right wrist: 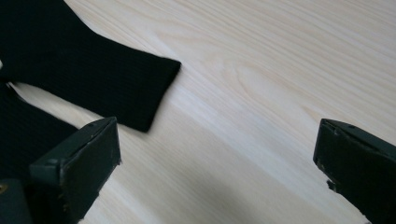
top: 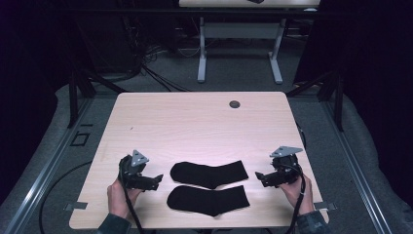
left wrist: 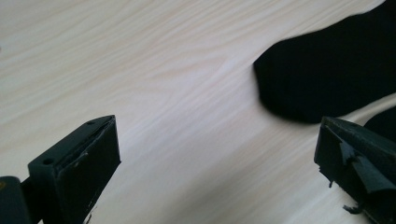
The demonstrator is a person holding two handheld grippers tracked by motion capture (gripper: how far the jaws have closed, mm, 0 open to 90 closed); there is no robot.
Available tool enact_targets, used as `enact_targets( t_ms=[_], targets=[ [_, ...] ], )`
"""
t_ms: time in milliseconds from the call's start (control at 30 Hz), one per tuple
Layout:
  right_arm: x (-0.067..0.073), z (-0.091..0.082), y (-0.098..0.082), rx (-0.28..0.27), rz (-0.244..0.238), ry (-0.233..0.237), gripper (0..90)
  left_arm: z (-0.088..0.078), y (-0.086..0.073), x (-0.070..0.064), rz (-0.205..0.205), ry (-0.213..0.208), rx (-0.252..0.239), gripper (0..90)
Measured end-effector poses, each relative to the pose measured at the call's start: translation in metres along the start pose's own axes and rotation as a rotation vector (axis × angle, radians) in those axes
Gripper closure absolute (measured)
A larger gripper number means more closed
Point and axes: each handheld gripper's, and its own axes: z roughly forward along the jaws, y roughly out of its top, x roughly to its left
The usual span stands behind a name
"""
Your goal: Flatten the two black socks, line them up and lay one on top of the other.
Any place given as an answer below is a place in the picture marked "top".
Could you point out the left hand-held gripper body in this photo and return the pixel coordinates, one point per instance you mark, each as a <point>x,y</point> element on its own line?
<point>131,172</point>

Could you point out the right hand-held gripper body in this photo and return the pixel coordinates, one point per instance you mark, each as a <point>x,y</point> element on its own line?
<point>285,169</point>

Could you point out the black sock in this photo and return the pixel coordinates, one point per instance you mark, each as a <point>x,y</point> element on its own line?
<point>207,201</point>
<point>207,175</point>

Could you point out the person's right hand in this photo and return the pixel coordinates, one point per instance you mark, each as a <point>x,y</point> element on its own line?
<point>297,195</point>

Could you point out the person's left hand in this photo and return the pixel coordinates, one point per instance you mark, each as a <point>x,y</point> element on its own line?
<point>119,200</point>

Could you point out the grey tape strip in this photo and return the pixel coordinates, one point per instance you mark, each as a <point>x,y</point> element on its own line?
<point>77,206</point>
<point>326,206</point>

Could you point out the grey table grommet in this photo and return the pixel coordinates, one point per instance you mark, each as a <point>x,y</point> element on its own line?
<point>234,104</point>

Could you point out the black metal stand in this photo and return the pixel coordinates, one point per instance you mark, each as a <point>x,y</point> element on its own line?
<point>73,97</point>
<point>337,100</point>

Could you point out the white background desk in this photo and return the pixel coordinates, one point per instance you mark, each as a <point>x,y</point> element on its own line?
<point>240,31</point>

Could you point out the dark object on background desk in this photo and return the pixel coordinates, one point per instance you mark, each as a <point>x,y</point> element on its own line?
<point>256,1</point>

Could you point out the aluminium floor rail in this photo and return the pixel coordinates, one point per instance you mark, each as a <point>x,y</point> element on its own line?
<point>357,169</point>
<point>42,175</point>

